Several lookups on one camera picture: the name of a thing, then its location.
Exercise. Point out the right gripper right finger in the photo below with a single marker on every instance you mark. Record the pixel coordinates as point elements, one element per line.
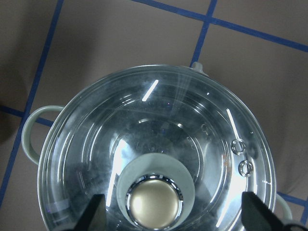
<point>256,216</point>

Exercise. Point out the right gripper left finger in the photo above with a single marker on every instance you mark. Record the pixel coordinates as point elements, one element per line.
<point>94,215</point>

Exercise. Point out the glass pot lid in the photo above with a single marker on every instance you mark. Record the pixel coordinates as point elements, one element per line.
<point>154,149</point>

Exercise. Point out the pale green steel pot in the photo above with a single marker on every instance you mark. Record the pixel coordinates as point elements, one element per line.
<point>33,134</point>

